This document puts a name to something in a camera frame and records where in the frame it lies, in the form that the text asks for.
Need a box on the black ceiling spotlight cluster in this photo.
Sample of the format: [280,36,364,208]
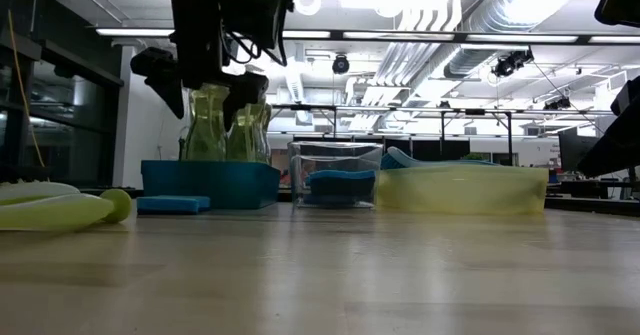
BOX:
[492,47,535,78]

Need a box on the dark background desk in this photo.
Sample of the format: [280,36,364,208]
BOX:
[544,174,640,219]

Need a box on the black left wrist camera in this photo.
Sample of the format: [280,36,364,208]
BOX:
[234,0,295,51]

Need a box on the yellow hanging cable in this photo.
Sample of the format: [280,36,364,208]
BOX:
[6,9,47,170]

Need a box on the long ceiling light bar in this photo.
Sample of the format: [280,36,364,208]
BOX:
[94,26,640,45]

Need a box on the black computer monitor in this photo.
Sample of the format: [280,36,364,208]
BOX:
[558,127,585,174]

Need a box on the silver ventilation duct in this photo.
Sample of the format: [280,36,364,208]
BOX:
[442,0,621,79]

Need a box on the translucent yellow plastic bin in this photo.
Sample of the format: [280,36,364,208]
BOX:
[377,164,550,215]

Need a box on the blue and white dish brush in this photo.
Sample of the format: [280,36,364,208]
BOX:
[380,146,497,172]

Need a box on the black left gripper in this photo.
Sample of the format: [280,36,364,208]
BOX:
[130,34,270,131]

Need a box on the black frame workstation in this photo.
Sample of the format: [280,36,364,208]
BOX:
[439,108,514,166]
[269,103,339,146]

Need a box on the teal plastic bin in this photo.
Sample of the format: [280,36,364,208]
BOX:
[140,159,281,210]

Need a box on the clear plastic bin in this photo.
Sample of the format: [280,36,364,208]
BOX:
[288,141,384,210]

